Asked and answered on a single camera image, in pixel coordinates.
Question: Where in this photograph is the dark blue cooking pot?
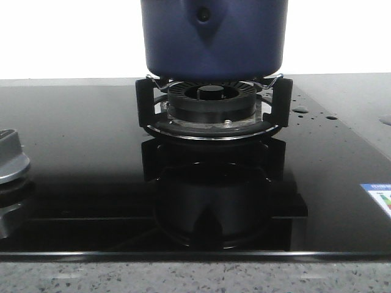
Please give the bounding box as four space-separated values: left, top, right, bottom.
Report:
141 0 288 82

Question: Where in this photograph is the black pot support grate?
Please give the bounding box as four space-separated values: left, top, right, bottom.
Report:
136 74 293 142

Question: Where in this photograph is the black gas burner head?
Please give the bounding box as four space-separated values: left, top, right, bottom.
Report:
167 81 257 123

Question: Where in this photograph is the black glass cooktop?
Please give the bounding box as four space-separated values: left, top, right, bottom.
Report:
1 85 390 262

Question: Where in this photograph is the silver stove control knob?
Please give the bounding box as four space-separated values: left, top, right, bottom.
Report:
1 129 30 184

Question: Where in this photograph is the energy label sticker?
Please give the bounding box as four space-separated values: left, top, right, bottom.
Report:
360 183 391 218

